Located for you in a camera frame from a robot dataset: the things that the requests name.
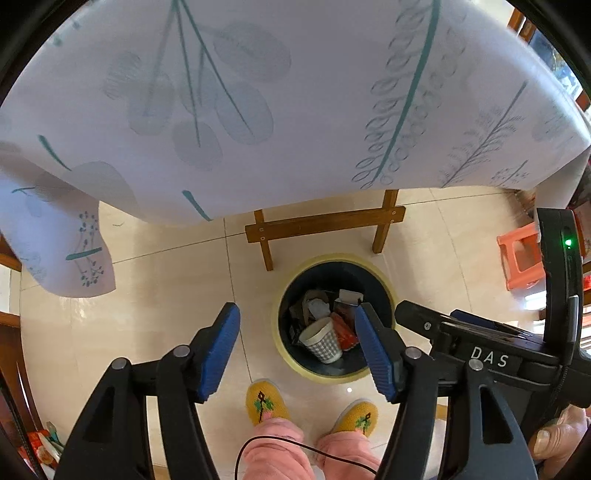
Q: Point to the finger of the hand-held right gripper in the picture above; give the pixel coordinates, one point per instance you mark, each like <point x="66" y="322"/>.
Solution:
<point x="471" y="318"/>
<point x="418" y="318"/>

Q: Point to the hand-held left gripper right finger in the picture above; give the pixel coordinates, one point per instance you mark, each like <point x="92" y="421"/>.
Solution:
<point x="374" y="350"/>

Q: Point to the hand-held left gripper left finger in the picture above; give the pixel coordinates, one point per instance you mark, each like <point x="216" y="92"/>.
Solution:
<point x="217" y="355"/>

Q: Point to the red snack bag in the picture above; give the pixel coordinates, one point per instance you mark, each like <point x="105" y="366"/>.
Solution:
<point x="344" y="330"/>

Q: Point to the checked paper cup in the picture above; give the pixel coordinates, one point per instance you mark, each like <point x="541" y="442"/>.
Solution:
<point x="323" y="344"/>

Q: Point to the small white carton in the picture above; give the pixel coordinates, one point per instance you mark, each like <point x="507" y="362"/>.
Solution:
<point x="348" y="296"/>

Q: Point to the brown paper bag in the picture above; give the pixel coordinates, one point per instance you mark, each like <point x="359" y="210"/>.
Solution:
<point x="304" y="302"/>

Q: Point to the dark bin with yellow rim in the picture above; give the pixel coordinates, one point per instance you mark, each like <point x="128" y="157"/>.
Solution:
<point x="334" y="258"/>

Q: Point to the person's right hand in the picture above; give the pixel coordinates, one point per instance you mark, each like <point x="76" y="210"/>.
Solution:
<point x="554" y="438"/>

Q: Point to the yellow knitted slipper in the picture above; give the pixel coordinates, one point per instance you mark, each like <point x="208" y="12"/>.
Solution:
<point x="265" y="401"/>
<point x="358" y="417"/>

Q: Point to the orange plastic stool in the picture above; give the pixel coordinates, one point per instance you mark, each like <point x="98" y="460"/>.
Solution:
<point x="512" y="240"/>

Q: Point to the pink fleece pants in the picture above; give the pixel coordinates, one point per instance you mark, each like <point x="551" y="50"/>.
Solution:
<point x="277" y="454"/>

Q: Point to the red printed packet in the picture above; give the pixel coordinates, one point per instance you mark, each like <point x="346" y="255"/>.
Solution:
<point x="44" y="445"/>

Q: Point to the leaf printed tablecloth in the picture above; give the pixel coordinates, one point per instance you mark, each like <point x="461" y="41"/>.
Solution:
<point x="300" y="115"/>

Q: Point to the wooden table frame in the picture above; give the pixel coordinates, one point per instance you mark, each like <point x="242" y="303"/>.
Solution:
<point x="323" y="224"/>

